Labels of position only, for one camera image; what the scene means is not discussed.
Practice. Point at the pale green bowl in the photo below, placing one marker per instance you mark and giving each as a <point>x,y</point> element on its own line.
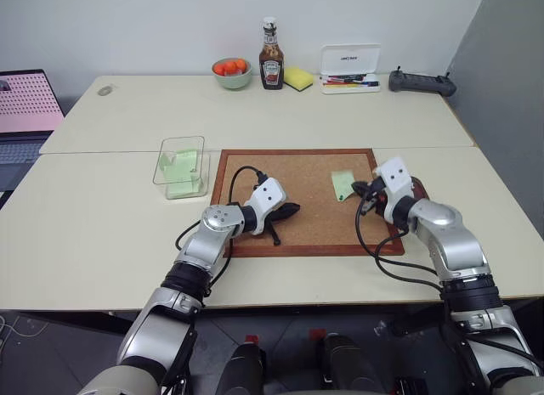
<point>231,81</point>

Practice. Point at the brown framed cork board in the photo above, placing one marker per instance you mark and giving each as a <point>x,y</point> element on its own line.
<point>314,174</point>

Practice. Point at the red and black marker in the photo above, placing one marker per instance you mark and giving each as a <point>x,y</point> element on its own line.
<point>340,78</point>

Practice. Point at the clear plastic box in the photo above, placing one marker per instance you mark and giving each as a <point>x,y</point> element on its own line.
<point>200,143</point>

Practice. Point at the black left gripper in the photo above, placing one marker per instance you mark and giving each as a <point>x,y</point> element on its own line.
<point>277,216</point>

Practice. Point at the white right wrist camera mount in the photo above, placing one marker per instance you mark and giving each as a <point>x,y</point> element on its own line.
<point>395,174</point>

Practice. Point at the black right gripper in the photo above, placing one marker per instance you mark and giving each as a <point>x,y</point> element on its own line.
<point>376,199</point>

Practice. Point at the dark red tray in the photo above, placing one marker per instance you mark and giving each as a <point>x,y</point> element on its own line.
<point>421,189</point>

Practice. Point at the green sticky note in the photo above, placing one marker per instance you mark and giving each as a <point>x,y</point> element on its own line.
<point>183,163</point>
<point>341,182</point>

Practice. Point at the yellow green sponge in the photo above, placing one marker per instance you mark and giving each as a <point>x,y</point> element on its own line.
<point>297,77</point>

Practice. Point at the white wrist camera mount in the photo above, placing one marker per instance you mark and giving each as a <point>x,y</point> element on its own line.
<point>395,174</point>
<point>268,197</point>

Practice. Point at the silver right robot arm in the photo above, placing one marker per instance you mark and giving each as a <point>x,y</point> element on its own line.
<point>455,246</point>

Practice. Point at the small clear round disc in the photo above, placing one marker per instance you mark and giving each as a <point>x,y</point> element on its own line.
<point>105,90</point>

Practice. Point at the dark rounded shape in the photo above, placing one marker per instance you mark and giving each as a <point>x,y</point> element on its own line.
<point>340,365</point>

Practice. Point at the laptop with pink screen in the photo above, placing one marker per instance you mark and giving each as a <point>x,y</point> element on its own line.
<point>25,102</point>

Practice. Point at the brown sauce bottle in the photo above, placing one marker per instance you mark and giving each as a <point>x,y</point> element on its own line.
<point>271,68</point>

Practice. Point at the dark grey remote controller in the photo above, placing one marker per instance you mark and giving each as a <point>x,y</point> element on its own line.
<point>418,84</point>

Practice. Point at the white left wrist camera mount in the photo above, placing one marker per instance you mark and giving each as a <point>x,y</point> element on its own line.
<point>268,197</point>

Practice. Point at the white open pen case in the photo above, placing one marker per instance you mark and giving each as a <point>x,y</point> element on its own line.
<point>349,57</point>

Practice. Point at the orange round fruit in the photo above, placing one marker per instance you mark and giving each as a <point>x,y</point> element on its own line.
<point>241,64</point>
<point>232,65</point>
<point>221,67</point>

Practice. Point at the black pen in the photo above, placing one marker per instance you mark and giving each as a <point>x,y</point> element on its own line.
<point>367,83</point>

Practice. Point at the yellow pen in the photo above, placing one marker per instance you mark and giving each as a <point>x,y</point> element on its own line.
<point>338,85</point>

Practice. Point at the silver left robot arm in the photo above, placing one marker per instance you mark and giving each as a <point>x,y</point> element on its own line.
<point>199,250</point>

